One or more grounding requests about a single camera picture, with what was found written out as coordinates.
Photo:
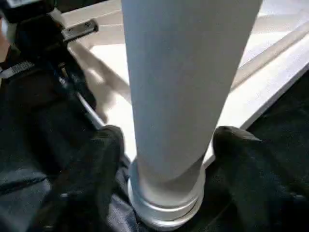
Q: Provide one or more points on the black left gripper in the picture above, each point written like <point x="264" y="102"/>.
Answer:
<point x="48" y="38"/>

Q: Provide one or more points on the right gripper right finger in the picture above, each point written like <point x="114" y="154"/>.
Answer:
<point x="260" y="188"/>

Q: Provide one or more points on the black work mat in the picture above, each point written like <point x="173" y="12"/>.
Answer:
<point x="34" y="125"/>

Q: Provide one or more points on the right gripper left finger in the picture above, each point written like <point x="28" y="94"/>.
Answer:
<point x="87" y="179"/>

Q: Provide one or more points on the white plastic table top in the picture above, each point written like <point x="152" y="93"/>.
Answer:
<point x="270" y="63"/>

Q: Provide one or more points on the white plastic table leg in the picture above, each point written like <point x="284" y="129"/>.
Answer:
<point x="183" y="87"/>

